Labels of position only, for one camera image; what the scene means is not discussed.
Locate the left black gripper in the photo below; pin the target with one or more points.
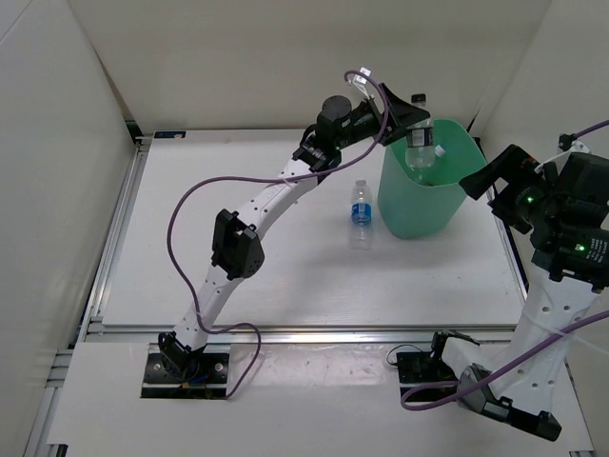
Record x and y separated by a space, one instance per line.
402 113

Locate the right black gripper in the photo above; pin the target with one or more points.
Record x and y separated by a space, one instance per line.
515 167

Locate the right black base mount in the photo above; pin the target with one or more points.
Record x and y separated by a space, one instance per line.
416 367

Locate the black-label clear plastic bottle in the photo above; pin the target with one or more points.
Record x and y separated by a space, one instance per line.
420 153

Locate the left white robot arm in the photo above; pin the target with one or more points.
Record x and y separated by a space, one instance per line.
236 247

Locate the green plastic bin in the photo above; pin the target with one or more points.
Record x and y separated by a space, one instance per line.
416 202

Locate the white zip tie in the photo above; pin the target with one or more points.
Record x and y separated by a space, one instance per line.
554 330

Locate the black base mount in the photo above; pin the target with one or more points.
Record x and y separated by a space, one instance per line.
416 367
204 379

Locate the blue sticker label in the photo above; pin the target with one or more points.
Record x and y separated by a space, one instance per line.
170 134

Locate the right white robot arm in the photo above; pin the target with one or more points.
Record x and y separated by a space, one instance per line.
561 207

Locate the blue-label clear plastic bottle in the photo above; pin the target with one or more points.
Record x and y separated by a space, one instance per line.
361 215

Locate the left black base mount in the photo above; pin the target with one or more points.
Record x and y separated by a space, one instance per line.
204 379

